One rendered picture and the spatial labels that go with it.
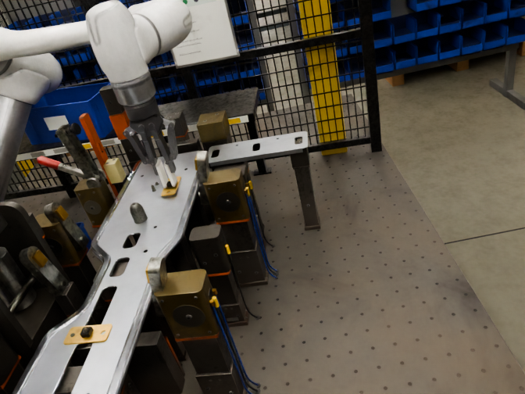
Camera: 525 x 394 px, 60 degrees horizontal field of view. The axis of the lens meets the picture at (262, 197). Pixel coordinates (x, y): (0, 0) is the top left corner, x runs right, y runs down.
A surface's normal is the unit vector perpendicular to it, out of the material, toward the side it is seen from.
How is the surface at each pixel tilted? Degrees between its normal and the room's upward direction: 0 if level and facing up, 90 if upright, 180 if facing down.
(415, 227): 0
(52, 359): 0
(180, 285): 0
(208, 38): 90
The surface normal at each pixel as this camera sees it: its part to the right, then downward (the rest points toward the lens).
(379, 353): -0.21, -0.81
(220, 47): -0.06, 0.57
